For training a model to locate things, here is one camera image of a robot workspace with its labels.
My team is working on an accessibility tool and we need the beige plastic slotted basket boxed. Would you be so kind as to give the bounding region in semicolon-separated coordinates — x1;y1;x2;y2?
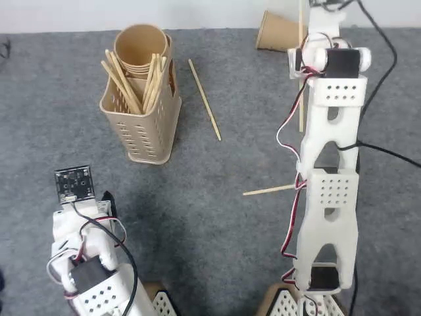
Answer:
99;29;183;165

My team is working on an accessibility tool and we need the wooden chopstick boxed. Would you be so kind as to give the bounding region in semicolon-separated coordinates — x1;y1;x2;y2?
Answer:
142;53;157;111
100;61;141;115
187;59;222;142
105;49;143;114
146;55;164;113
109;51;143;112
144;54;161;112
242;184;297;196
297;0;305;133
148;57;168;113

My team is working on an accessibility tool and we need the brown paper cup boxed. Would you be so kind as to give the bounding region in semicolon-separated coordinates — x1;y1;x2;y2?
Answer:
114;23;170;74
121;62;166;76
124;67;164;80
255;9;310;53

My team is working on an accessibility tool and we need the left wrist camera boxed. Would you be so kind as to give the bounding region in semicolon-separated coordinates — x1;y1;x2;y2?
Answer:
53;164;97;204

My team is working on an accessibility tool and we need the black cable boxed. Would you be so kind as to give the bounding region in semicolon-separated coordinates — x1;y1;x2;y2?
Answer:
347;0;421;316
71;201;139;316

